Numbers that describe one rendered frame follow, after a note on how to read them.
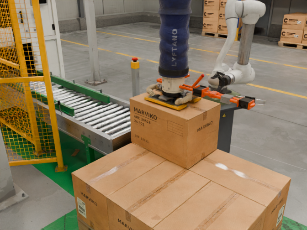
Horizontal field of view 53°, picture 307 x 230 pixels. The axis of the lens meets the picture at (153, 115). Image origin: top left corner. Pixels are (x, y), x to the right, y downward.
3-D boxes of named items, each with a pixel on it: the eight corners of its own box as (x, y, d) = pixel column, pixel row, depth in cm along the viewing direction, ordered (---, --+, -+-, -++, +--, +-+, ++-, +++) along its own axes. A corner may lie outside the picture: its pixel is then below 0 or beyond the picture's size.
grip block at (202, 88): (191, 95, 219) (192, 87, 217) (199, 91, 226) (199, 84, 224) (201, 97, 214) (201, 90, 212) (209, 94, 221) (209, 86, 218)
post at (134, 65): (133, 143, 371) (130, 61, 330) (137, 141, 375) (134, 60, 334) (137, 144, 366) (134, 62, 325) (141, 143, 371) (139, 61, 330)
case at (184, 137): (131, 141, 262) (129, 98, 246) (162, 126, 288) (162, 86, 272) (186, 169, 224) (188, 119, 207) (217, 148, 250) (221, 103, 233)
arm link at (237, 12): (226, 16, 246) (243, 16, 246) (225, -6, 247) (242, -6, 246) (223, 22, 259) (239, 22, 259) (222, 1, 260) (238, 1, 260)
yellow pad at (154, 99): (144, 99, 240) (144, 93, 238) (152, 96, 247) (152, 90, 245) (178, 110, 219) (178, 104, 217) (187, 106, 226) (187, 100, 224)
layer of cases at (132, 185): (76, 216, 237) (71, 172, 221) (161, 163, 304) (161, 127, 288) (207, 322, 163) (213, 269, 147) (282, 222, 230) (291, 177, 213)
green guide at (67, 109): (-3, 85, 402) (-4, 78, 398) (6, 83, 409) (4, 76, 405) (66, 119, 302) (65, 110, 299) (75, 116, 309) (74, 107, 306)
